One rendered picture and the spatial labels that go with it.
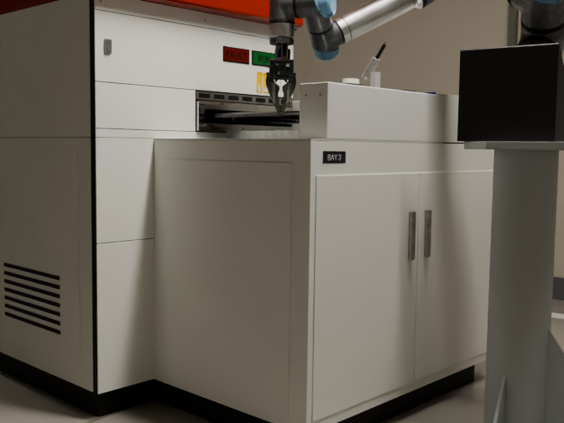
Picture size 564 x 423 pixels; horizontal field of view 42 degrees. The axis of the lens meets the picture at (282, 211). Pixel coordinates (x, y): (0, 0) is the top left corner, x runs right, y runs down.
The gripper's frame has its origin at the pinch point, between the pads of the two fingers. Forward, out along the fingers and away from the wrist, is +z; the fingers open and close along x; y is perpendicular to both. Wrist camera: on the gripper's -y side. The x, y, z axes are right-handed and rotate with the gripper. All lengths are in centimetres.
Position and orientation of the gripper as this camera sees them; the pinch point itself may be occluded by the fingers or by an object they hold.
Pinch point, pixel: (280, 108)
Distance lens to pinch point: 218.8
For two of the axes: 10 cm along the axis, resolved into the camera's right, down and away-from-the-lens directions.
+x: 10.0, 0.1, 0.2
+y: 0.1, 0.9, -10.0
